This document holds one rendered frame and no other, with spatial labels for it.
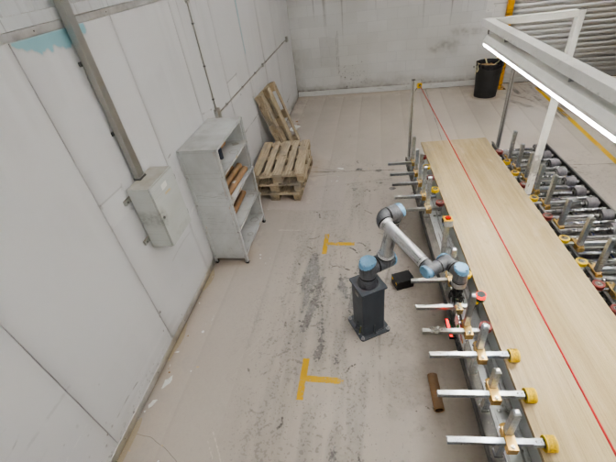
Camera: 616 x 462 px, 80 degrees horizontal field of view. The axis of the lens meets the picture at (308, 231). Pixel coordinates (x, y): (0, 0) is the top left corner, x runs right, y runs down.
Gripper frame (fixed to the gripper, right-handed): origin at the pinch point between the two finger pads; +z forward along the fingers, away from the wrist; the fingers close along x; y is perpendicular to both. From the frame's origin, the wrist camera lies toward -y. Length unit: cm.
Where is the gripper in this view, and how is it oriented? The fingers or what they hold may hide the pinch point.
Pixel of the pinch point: (453, 302)
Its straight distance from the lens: 276.0
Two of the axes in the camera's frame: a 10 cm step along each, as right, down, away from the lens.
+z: 1.1, 7.9, 6.1
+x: 9.9, -0.4, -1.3
